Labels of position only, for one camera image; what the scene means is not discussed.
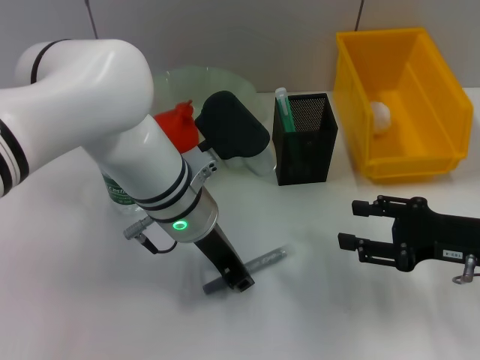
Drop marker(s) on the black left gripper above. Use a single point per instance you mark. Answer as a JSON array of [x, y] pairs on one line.
[[217, 247]]

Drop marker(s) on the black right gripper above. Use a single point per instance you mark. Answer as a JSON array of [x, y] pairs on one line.
[[438, 236]]

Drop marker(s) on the grey pen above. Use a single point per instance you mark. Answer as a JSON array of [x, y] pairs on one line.
[[268, 258]]

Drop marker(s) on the white paper ball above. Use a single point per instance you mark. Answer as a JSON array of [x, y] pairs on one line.
[[381, 116]]

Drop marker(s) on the clear green-label water bottle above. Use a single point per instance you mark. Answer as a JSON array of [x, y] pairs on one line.
[[116, 195]]

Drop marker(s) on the red-orange fruit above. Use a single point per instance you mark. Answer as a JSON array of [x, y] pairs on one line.
[[176, 123]]

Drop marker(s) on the black mesh pen holder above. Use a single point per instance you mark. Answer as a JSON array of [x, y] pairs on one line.
[[300, 161]]

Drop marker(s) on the yellow plastic bin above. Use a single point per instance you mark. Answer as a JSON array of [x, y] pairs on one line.
[[423, 75]]

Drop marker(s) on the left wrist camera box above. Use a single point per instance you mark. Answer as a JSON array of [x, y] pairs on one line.
[[232, 127]]

